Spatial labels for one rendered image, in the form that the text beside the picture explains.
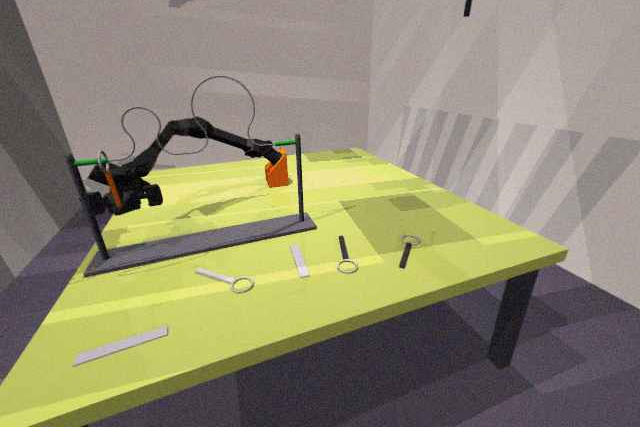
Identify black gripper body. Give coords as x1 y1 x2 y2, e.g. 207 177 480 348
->
87 181 163 215

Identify white ring with flat handle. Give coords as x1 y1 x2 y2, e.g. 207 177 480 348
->
195 267 254 293

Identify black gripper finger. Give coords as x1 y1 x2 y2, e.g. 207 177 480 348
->
118 190 141 215
104 193 119 216

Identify orange handle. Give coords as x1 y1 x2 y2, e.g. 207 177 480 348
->
98 150 121 209

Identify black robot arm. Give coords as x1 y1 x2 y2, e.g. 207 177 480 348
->
88 117 283 192

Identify grey handle with white loop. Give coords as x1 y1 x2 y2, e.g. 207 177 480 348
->
399 234 420 268
337 236 358 273

